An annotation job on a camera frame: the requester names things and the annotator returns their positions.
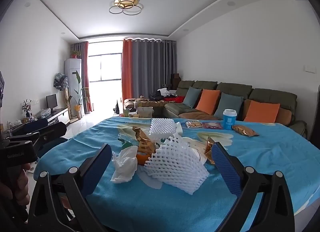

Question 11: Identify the fine-mesh white foam net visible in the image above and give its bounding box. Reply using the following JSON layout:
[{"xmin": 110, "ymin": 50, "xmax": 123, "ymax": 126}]
[{"xmin": 149, "ymin": 118, "xmax": 175, "ymax": 139}]

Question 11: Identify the white standing air conditioner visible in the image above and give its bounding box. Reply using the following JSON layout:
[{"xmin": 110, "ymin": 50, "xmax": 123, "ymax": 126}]
[{"xmin": 64, "ymin": 58, "xmax": 82, "ymax": 120}]

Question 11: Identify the black monitor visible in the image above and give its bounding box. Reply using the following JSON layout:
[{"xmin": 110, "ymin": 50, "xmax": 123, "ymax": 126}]
[{"xmin": 46, "ymin": 94, "xmax": 58, "ymax": 111}]

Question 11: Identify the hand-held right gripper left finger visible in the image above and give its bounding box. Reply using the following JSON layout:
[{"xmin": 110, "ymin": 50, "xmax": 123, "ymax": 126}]
[{"xmin": 27, "ymin": 143, "xmax": 113, "ymax": 232}]

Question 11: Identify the teal cushion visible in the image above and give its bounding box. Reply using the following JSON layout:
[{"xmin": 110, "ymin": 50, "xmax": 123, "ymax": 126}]
[
  {"xmin": 217, "ymin": 93, "xmax": 244, "ymax": 120},
  {"xmin": 183, "ymin": 87, "xmax": 202, "ymax": 109}
]

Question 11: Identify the narrow grey red curtain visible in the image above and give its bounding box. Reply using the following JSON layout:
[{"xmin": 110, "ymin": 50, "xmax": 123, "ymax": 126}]
[{"xmin": 71, "ymin": 41, "xmax": 94, "ymax": 114}]

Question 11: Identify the flat gold snack packet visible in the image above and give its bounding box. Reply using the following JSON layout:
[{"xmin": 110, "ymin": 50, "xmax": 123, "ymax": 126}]
[{"xmin": 232, "ymin": 124, "xmax": 260, "ymax": 137}]

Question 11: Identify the wide orange grey curtain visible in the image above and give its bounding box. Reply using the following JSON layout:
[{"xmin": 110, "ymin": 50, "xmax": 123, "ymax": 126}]
[{"xmin": 121, "ymin": 38, "xmax": 178, "ymax": 103}]

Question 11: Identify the clear biscuit packet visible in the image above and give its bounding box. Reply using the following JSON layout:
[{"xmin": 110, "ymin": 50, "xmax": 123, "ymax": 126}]
[{"xmin": 185, "ymin": 120, "xmax": 203, "ymax": 129}]

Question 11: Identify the wide-mesh white foam net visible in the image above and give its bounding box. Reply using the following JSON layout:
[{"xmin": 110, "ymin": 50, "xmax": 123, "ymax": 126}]
[{"xmin": 145, "ymin": 133, "xmax": 210, "ymax": 195}]

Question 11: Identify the orange fruit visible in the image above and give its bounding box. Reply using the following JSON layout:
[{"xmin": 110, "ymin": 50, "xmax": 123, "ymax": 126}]
[{"xmin": 136, "ymin": 153, "xmax": 152, "ymax": 166}]

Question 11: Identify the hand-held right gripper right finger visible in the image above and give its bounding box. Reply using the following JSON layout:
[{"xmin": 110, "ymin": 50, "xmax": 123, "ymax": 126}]
[{"xmin": 211, "ymin": 141, "xmax": 295, "ymax": 232}]

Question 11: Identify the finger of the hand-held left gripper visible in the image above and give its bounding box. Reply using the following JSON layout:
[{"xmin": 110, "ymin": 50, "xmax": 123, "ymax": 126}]
[
  {"xmin": 7, "ymin": 118, "xmax": 48, "ymax": 135},
  {"xmin": 15, "ymin": 122, "xmax": 67, "ymax": 147}
]

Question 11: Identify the person's left hand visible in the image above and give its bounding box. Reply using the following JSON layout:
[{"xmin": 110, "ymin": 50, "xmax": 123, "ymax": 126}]
[{"xmin": 0, "ymin": 169, "xmax": 31, "ymax": 220}]

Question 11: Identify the plant in small blue vase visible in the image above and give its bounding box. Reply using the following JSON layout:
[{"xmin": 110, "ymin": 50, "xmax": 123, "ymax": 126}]
[{"xmin": 22, "ymin": 99, "xmax": 32, "ymax": 118}]

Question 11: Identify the window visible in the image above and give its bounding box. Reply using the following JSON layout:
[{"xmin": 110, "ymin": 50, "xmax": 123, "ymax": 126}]
[{"xmin": 88, "ymin": 53, "xmax": 123, "ymax": 83}]

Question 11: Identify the white black tv cabinet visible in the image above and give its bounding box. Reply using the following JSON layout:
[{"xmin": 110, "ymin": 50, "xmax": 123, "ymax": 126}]
[{"xmin": 25, "ymin": 107, "xmax": 70, "ymax": 128}]

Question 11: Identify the small gold wrapper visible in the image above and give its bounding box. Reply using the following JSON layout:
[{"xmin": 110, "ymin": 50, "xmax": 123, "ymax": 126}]
[{"xmin": 204, "ymin": 137, "xmax": 218, "ymax": 165}]

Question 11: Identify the tall plant in yellow vase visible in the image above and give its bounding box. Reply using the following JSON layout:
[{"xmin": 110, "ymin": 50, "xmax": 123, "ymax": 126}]
[{"xmin": 69, "ymin": 70, "xmax": 85, "ymax": 119}]

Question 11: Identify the blue cup with white lid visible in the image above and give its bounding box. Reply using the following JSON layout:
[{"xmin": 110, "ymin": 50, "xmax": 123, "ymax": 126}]
[{"xmin": 222, "ymin": 109, "xmax": 237, "ymax": 130}]

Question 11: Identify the cloth-covered standing fan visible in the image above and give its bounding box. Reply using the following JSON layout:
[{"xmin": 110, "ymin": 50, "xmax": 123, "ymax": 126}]
[{"xmin": 53, "ymin": 73, "xmax": 69, "ymax": 116}]

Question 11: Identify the brown box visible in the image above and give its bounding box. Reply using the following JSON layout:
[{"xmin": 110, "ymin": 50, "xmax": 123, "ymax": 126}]
[{"xmin": 171, "ymin": 73, "xmax": 181, "ymax": 89}]

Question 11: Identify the tall gold snack bag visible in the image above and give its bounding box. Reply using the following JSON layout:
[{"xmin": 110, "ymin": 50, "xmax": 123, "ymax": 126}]
[{"xmin": 132, "ymin": 126, "xmax": 156, "ymax": 159}]

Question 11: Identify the white tissue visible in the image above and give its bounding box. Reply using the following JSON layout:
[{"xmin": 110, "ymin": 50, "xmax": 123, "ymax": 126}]
[{"xmin": 110, "ymin": 147, "xmax": 138, "ymax": 184}]

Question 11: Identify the orange cushion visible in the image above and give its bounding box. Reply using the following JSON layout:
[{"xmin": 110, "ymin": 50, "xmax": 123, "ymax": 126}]
[
  {"xmin": 244, "ymin": 100, "xmax": 280, "ymax": 123},
  {"xmin": 195, "ymin": 89, "xmax": 221, "ymax": 112}
]

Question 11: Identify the pile of clothes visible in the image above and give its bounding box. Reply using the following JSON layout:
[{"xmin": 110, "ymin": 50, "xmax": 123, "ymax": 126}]
[{"xmin": 150, "ymin": 88, "xmax": 178, "ymax": 102}]

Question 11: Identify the green sofa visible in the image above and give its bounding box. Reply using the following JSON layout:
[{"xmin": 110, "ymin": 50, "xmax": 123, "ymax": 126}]
[{"xmin": 164, "ymin": 80, "xmax": 308, "ymax": 138}]

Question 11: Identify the blue floral blanket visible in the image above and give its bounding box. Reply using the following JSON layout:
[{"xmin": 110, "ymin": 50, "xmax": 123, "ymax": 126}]
[{"xmin": 34, "ymin": 116, "xmax": 320, "ymax": 232}]

